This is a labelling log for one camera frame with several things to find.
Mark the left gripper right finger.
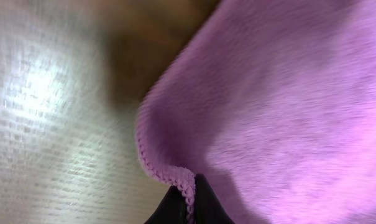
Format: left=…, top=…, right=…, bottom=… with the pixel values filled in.
left=195, top=174, right=234, bottom=224

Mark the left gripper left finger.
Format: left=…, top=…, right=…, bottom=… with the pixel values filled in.
left=144, top=186, right=187, bottom=224

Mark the purple microfiber cloth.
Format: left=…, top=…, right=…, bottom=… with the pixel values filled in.
left=135, top=0, right=376, bottom=223

